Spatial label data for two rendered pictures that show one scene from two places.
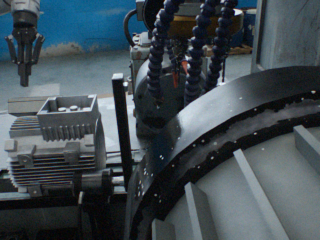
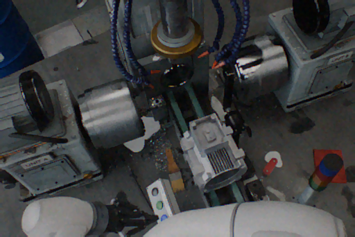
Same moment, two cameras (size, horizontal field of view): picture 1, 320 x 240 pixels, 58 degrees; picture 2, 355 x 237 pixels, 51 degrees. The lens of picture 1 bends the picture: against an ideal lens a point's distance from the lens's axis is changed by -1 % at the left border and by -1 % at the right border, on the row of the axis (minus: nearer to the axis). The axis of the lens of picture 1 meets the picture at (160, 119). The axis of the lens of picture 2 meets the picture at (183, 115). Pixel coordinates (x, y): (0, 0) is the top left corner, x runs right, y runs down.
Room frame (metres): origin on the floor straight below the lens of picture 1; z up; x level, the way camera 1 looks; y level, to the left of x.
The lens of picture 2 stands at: (0.86, 0.79, 2.31)
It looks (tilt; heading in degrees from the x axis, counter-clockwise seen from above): 60 degrees down; 257
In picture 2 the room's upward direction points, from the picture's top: 6 degrees counter-clockwise
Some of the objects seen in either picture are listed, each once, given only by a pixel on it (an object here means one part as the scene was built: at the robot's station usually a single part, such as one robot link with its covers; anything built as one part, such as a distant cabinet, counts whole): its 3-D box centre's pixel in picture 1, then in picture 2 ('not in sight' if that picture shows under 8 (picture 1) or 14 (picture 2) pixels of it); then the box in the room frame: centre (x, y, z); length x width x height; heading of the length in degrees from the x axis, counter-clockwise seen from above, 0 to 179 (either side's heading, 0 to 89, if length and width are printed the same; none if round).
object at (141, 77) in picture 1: (170, 87); (100, 118); (1.00, -0.04, 1.04); 0.37 x 0.25 x 0.25; 2
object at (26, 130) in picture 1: (61, 151); (212, 156); (0.63, 0.25, 1.01); 0.20 x 0.19 x 0.19; 93
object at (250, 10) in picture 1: (232, 30); not in sight; (5.70, -1.44, 0.37); 1.20 x 0.80 x 0.74; 97
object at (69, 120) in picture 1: (71, 117); (209, 136); (0.64, 0.21, 1.11); 0.12 x 0.11 x 0.07; 93
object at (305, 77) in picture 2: not in sight; (311, 54); (0.05, -0.07, 0.99); 0.35 x 0.31 x 0.37; 2
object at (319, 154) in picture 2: not in sight; (329, 165); (0.15, 0.37, 0.80); 0.15 x 0.12 x 0.01; 68
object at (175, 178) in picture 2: not in sight; (173, 170); (0.78, 0.17, 0.80); 0.21 x 0.05 x 0.01; 87
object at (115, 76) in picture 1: (123, 137); (228, 92); (0.50, 0.07, 1.12); 0.04 x 0.03 x 0.26; 92
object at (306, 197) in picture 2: not in sight; (316, 184); (0.33, 0.48, 1.01); 0.08 x 0.08 x 0.42; 2
